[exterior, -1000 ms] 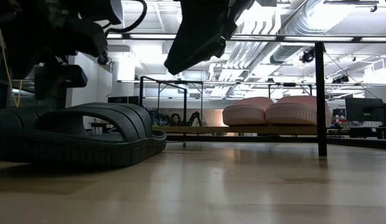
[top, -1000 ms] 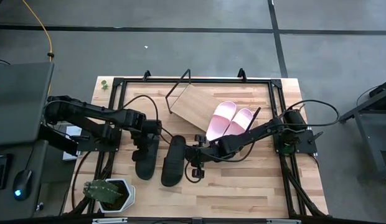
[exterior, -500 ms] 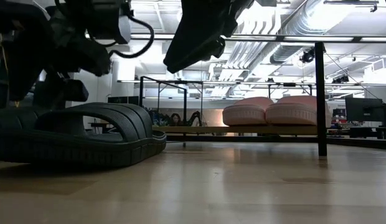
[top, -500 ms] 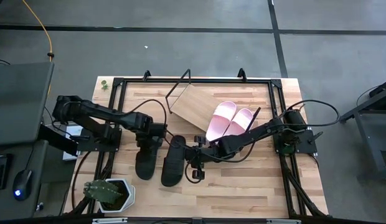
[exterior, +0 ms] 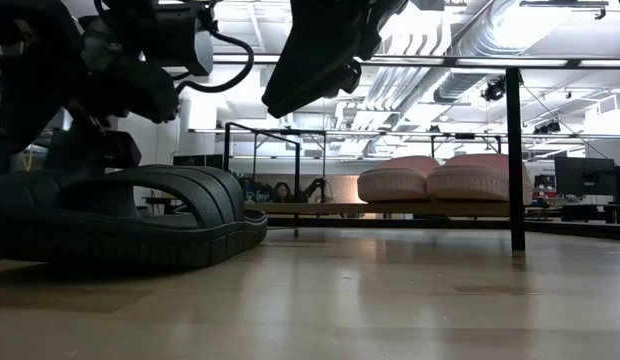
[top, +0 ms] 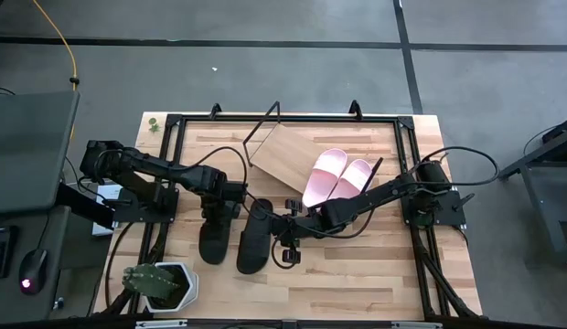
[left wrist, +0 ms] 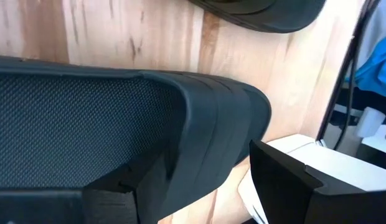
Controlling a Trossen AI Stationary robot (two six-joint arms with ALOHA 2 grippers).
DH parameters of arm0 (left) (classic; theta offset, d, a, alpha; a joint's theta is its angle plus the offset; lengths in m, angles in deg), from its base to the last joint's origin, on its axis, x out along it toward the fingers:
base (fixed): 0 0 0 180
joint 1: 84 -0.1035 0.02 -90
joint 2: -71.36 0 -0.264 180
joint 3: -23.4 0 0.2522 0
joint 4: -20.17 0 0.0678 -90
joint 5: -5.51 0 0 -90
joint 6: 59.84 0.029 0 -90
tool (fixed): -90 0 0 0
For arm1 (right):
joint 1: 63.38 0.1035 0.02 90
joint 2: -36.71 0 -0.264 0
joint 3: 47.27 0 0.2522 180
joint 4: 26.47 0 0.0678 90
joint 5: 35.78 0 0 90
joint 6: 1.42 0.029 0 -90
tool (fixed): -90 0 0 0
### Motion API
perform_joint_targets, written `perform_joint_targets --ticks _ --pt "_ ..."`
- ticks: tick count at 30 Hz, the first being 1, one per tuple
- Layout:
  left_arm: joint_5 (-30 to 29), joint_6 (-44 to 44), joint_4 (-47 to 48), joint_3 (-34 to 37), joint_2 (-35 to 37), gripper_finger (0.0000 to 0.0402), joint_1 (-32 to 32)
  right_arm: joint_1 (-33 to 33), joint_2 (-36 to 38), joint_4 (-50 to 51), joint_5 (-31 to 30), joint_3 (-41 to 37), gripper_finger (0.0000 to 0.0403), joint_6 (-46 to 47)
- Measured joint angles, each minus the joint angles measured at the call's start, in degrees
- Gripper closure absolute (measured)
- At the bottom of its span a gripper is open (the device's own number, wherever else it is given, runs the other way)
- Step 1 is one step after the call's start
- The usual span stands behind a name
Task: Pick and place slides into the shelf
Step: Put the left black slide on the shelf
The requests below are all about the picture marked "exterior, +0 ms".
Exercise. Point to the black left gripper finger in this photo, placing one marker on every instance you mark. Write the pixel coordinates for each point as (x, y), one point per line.
(35, 95)
(140, 92)

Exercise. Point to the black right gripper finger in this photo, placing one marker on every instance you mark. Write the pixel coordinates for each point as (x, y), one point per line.
(385, 15)
(315, 50)

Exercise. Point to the black rubber slide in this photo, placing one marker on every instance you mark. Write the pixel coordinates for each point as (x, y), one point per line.
(140, 240)

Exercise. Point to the pink rubber slide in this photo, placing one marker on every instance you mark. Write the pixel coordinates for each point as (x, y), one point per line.
(395, 185)
(470, 182)

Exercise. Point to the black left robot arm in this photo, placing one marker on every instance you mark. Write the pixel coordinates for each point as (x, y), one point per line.
(90, 150)

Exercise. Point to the background black robot arm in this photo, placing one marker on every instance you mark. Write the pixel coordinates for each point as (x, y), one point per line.
(312, 190)

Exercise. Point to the long ceiling light bar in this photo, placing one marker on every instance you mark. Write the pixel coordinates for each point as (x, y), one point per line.
(440, 62)

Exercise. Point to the black ceiling spotlight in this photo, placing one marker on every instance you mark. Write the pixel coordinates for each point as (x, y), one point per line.
(494, 90)

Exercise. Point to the person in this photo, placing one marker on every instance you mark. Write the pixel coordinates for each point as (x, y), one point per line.
(282, 191)

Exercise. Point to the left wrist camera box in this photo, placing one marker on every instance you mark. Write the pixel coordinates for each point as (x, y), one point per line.
(175, 40)

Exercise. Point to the large silver ventilation duct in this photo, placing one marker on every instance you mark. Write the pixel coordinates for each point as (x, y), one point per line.
(510, 25)

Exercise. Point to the wooden shelf with black frame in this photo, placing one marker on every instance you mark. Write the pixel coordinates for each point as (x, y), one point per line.
(390, 209)

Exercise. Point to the black metal table frame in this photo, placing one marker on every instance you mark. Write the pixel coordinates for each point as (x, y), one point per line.
(440, 223)

